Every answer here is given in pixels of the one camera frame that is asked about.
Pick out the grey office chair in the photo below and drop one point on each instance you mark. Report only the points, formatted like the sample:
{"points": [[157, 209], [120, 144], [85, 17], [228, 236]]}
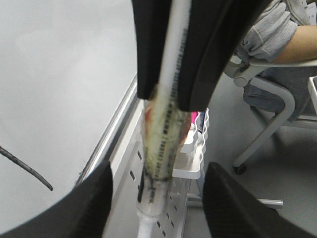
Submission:
{"points": [[284, 89]]}

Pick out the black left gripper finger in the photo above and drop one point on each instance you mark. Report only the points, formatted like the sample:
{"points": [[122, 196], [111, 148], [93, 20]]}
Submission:
{"points": [[232, 212], [82, 213], [151, 20], [216, 27]]}

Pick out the white black whiteboard marker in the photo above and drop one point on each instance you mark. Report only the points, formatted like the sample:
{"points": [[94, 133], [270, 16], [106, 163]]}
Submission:
{"points": [[165, 127]]}

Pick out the white whiteboard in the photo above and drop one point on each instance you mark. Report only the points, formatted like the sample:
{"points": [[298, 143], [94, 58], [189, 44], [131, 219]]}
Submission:
{"points": [[65, 66]]}

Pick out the white metal frame stand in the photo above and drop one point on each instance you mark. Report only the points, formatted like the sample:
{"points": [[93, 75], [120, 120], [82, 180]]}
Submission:
{"points": [[195, 193]]}

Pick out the aluminium whiteboard marker tray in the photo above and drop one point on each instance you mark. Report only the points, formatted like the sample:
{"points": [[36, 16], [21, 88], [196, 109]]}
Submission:
{"points": [[111, 134]]}

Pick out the person in grey clothes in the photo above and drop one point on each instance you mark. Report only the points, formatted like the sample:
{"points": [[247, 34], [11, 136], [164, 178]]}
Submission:
{"points": [[282, 34]]}

